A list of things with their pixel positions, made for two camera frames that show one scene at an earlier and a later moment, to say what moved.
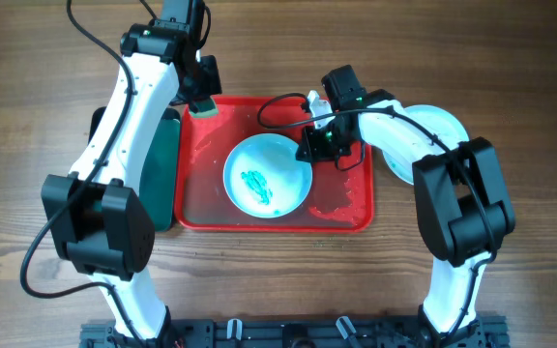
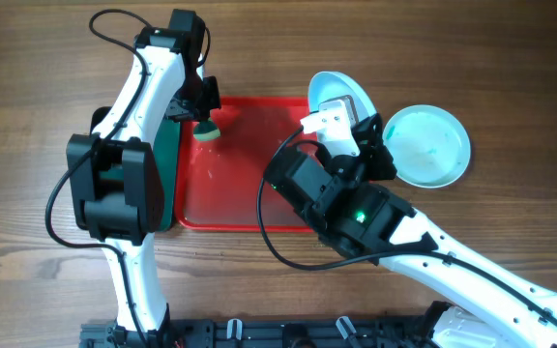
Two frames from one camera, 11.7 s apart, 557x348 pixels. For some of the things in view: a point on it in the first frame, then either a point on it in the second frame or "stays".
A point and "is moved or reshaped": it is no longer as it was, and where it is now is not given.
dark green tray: [160, 166] stays
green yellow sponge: [206, 109] is moved or reshaped
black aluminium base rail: [481, 333] stays
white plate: [264, 178] is moved or reshaped
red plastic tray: [337, 201] stays
